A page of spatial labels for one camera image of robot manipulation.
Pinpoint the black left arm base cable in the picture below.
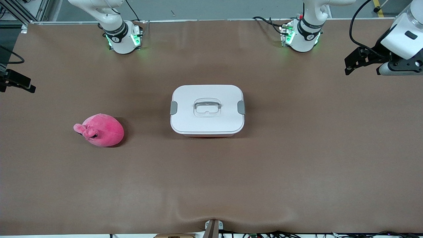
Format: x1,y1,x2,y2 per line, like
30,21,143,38
252,16,285,35

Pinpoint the black right arm base cable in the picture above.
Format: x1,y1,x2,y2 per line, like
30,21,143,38
124,0,141,22

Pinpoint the grey rod with black foot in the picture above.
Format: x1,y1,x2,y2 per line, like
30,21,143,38
373,0,390,13

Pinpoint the pink plush toy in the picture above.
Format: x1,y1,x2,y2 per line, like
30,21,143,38
73,113,125,147

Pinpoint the white box lid with handle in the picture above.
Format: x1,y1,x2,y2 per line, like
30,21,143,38
170,85,246,137

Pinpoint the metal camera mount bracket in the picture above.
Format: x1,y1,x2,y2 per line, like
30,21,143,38
204,219,224,238

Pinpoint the brown table mat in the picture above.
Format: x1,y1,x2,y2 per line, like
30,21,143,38
0,19,423,236

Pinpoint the black arm base cable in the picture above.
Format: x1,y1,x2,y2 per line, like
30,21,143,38
252,16,285,35
124,0,141,22

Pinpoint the aluminium frame profile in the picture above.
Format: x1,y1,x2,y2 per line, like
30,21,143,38
0,0,50,33

